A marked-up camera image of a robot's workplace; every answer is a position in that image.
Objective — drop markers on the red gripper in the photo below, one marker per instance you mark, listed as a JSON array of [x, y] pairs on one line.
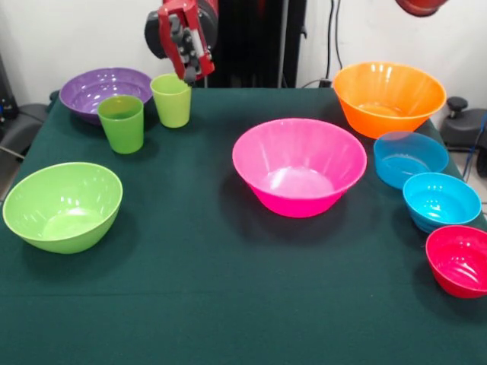
[[165, 34]]

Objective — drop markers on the pink bowl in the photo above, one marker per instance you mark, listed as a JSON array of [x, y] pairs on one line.
[[296, 205]]

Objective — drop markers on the light green cup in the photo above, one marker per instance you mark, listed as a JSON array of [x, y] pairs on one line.
[[171, 110]]

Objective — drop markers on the dark green cup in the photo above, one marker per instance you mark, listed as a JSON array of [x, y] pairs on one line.
[[121, 133]]

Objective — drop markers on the purple bowl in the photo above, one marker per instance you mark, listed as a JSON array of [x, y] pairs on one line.
[[87, 95]]

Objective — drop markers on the green bowl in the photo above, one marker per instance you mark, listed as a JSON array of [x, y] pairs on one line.
[[61, 224]]

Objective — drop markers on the orange bowl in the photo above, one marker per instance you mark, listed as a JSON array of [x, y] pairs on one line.
[[388, 125]]

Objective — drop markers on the dark green table cloth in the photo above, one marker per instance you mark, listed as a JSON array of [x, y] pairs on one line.
[[243, 285]]

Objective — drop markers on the translucent blue bowl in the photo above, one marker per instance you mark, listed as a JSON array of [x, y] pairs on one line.
[[411, 171]]

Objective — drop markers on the turquoise bowl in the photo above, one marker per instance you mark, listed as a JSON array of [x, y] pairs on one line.
[[441, 209]]

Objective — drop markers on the red bowl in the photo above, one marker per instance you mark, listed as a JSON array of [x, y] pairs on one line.
[[460, 266]]

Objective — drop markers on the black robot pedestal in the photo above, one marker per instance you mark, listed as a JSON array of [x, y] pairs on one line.
[[251, 45]]

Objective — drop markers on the dark grey pedestal leg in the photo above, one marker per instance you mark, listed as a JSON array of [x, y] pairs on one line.
[[23, 125], [464, 129]]

